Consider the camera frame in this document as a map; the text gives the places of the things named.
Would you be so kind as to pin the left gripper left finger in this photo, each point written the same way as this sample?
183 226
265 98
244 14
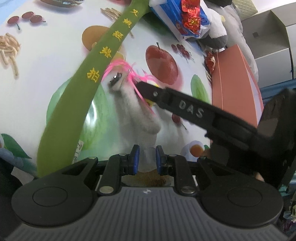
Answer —
117 166

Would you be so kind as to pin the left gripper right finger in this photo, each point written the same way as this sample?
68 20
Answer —
177 167

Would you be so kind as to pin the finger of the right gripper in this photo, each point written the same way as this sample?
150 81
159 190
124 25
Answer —
150 91

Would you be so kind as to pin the white plush with pink yarn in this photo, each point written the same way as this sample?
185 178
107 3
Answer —
124 83

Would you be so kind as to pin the blue plastic snack bag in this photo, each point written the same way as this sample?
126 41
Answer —
169 12

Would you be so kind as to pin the red foil snack packet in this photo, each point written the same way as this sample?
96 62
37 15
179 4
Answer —
191 19

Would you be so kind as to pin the small red snack packet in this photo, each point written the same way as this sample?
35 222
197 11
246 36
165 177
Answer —
210 61

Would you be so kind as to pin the pink cardboard storage box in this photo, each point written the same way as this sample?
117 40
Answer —
234 87

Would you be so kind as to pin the grey white penguin plush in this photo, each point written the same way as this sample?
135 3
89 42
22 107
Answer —
226 30

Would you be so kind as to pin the white wardrobe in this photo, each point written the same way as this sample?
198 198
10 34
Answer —
271 38

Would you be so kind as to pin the cream padded headboard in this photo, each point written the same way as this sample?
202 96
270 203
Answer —
244 8

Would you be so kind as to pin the fruit print table cloth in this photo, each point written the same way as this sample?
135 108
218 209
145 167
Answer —
50 52

